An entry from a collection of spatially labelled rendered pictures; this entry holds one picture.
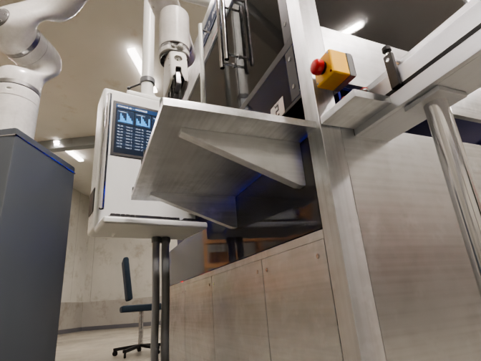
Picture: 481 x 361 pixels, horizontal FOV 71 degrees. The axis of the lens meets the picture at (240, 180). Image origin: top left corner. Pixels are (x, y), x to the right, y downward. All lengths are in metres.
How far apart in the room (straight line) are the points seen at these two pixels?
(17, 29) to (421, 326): 1.28
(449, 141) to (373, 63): 0.45
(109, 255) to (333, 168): 12.48
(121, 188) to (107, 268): 11.44
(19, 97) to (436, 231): 1.17
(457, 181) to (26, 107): 1.06
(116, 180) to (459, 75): 1.41
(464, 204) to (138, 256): 12.22
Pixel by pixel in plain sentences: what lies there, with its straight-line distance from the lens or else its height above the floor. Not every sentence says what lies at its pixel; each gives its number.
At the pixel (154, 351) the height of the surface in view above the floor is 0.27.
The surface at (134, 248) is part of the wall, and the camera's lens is 12.80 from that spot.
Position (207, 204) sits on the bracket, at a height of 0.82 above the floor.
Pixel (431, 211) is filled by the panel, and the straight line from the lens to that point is 1.06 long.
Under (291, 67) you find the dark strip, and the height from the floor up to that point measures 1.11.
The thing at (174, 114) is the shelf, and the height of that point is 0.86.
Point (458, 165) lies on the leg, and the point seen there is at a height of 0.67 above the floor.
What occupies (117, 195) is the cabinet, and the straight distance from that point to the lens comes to 1.69.
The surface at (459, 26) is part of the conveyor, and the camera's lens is 0.83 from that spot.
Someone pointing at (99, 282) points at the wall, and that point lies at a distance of 13.15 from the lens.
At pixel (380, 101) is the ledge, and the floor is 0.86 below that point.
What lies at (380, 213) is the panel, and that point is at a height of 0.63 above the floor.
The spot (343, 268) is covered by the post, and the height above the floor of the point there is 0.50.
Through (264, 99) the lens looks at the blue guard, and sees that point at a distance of 1.23.
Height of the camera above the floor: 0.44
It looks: 20 degrees up
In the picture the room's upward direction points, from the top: 5 degrees counter-clockwise
